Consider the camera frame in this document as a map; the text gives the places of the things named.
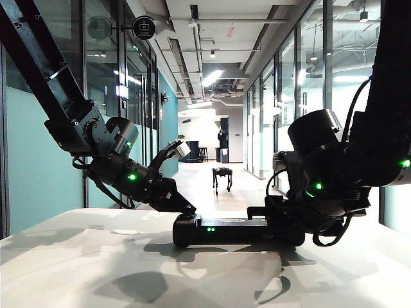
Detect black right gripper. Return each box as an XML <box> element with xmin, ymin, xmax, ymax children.
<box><xmin>247</xmin><ymin>196</ymin><xmax>367</xmax><ymax>235</ymax></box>

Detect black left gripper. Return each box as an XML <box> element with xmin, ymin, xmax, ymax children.
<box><xmin>143</xmin><ymin>173</ymin><xmax>197</xmax><ymax>215</ymax></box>

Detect black remote control with joysticks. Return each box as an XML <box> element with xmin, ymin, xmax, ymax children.
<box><xmin>172</xmin><ymin>214</ymin><xmax>306</xmax><ymax>248</ymax></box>

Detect black quadruped robot dog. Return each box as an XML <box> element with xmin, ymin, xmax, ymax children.
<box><xmin>212</xmin><ymin>167</ymin><xmax>233</xmax><ymax>196</ymax></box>

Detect dark bar counter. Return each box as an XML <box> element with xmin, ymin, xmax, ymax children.
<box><xmin>181</xmin><ymin>141</ymin><xmax>201</xmax><ymax>164</ymax></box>

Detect tall black cabinet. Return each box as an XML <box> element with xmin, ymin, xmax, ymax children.
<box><xmin>216</xmin><ymin>117</ymin><xmax>231</xmax><ymax>164</ymax></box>

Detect long linear ceiling light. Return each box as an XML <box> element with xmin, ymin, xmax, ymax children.
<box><xmin>201</xmin><ymin>70</ymin><xmax>223</xmax><ymax>88</ymax></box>

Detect round black hanging sign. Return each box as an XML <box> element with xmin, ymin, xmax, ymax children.
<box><xmin>109</xmin><ymin>15</ymin><xmax>157</xmax><ymax>41</ymax></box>

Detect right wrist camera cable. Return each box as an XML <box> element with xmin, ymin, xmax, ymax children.
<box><xmin>265</xmin><ymin>169</ymin><xmax>286</xmax><ymax>203</ymax></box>

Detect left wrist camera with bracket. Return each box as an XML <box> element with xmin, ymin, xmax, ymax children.
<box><xmin>150</xmin><ymin>139</ymin><xmax>192</xmax><ymax>176</ymax></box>

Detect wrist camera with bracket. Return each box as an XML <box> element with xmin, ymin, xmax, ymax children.
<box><xmin>150</xmin><ymin>139</ymin><xmax>192</xmax><ymax>176</ymax></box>
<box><xmin>272</xmin><ymin>150</ymin><xmax>302</xmax><ymax>193</ymax></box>

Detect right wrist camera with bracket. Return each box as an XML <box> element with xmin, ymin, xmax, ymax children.
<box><xmin>272</xmin><ymin>150</ymin><xmax>302</xmax><ymax>193</ymax></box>

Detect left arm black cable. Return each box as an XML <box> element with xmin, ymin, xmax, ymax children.
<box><xmin>72</xmin><ymin>157</ymin><xmax>136</xmax><ymax>209</ymax></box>

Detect right gripper black cable loop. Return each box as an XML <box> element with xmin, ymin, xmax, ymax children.
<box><xmin>313</xmin><ymin>213</ymin><xmax>353</xmax><ymax>247</ymax></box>

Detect long vertical door handle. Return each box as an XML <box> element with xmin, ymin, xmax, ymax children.
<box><xmin>138</xmin><ymin>74</ymin><xmax>148</xmax><ymax>161</ymax></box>

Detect right arm thick black cable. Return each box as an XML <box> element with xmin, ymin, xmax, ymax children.
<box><xmin>342</xmin><ymin>80</ymin><xmax>373</xmax><ymax>144</ymax></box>

